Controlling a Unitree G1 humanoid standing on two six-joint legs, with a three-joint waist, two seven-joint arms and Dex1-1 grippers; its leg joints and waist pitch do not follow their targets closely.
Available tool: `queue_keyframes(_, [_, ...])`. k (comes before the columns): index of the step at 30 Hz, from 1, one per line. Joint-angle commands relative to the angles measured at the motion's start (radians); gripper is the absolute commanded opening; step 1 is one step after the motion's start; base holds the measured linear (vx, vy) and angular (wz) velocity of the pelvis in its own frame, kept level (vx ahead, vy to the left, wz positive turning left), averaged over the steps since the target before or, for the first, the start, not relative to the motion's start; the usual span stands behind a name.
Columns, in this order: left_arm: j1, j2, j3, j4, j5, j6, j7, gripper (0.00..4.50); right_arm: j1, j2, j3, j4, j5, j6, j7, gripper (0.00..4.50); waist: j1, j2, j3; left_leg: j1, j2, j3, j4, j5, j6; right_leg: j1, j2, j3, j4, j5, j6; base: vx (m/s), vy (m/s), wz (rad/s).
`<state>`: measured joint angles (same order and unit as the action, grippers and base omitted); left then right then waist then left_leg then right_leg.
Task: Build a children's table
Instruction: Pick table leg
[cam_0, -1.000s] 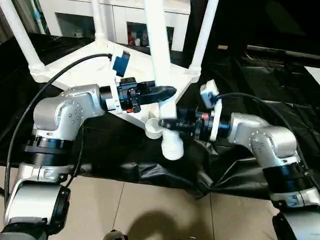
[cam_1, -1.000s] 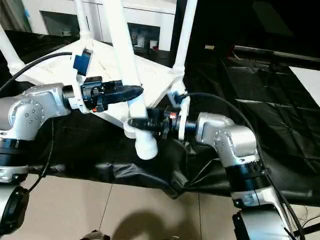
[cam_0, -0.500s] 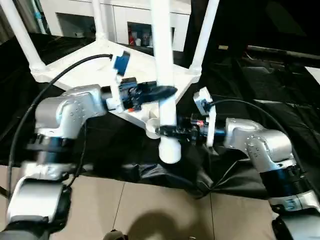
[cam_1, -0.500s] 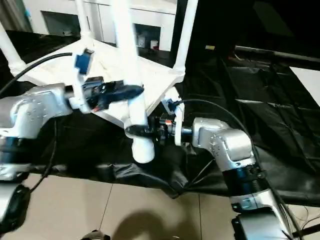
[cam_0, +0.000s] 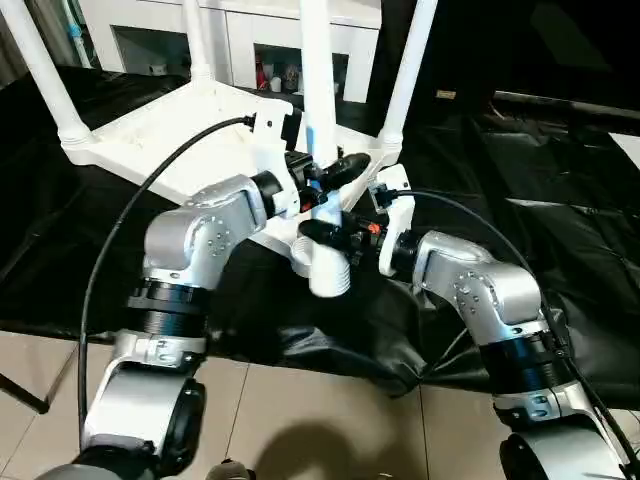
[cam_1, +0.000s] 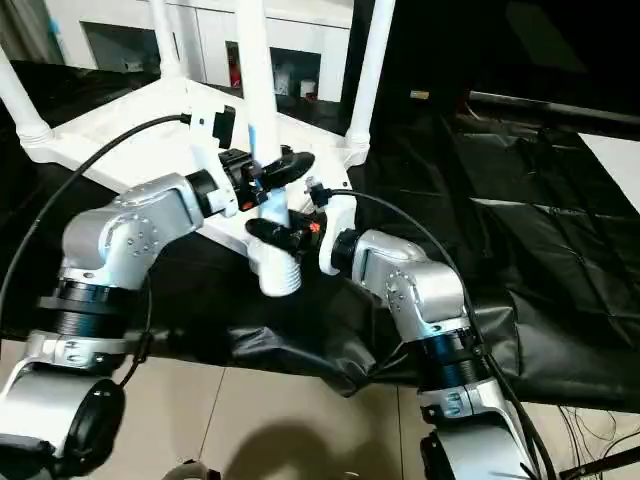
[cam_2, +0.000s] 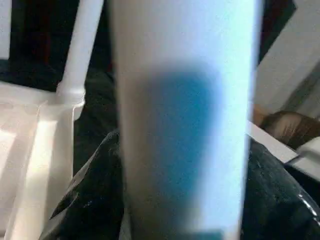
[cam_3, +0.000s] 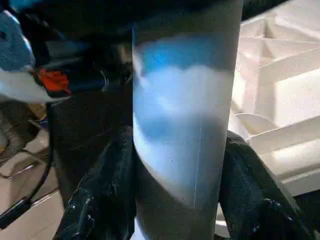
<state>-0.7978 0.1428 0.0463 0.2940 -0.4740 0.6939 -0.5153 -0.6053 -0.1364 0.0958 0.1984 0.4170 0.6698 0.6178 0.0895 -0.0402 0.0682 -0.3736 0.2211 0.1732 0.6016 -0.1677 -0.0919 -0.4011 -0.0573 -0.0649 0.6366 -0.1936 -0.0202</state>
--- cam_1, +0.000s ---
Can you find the white plastic table top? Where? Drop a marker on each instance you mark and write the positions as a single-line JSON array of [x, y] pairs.
[[125, 107]]

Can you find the black robot foot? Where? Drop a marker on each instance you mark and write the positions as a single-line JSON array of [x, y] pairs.
[[195, 472]]

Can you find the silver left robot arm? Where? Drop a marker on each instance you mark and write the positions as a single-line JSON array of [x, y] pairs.
[[140, 215]]

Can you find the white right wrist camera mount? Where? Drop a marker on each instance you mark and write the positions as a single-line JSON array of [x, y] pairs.
[[327, 255]]

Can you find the white glass-door cabinet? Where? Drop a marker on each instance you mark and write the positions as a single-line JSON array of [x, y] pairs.
[[210, 35]]

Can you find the black fabric covered furniture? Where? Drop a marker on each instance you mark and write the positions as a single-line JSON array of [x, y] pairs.
[[475, 45]]

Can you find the black table mat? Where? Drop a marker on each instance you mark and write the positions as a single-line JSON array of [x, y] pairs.
[[550, 250]]

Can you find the long black pole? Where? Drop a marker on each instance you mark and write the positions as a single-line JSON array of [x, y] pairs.
[[550, 107]]

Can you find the black tripod leg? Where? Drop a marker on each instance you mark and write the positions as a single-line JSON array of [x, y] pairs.
[[600, 469]]

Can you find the white flat board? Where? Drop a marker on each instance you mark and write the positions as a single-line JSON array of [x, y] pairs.
[[617, 160]]

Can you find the white plastic table leg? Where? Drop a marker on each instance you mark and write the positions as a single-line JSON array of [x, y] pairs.
[[257, 75], [17, 95], [372, 65], [167, 40]]

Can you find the red white bottle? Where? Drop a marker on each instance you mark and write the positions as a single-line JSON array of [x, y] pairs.
[[233, 70]]

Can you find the white patterned figure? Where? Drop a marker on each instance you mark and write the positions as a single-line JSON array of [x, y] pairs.
[[282, 77]]

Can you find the grey curtain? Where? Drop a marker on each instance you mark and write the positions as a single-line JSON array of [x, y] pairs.
[[25, 30]]

